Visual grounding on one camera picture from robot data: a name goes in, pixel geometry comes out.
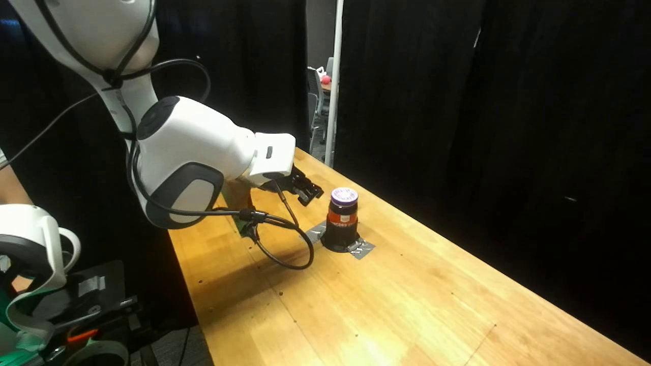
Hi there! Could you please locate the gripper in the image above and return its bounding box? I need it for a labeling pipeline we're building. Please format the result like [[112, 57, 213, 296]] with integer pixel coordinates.
[[260, 165, 324, 207]]

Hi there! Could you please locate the dark cup with purple top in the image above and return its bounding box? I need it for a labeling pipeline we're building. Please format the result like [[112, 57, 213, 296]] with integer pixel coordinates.
[[323, 187, 360, 253]]

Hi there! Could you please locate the strip of grey tape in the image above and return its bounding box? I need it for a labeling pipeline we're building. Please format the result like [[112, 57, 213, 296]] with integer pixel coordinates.
[[305, 221, 328, 245], [347, 237, 376, 260]]

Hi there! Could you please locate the office chair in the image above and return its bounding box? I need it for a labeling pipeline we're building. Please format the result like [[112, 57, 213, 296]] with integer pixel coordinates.
[[307, 66, 328, 154]]

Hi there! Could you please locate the white pole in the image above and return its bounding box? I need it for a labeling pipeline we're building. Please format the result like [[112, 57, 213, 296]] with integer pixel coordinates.
[[324, 0, 345, 168]]

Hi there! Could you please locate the black curtain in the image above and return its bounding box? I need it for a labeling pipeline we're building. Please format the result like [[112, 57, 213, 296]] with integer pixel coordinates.
[[0, 0, 309, 331], [333, 0, 651, 362]]

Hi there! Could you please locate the orange clamp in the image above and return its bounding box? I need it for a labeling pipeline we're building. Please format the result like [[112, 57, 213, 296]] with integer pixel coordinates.
[[66, 328, 100, 343]]

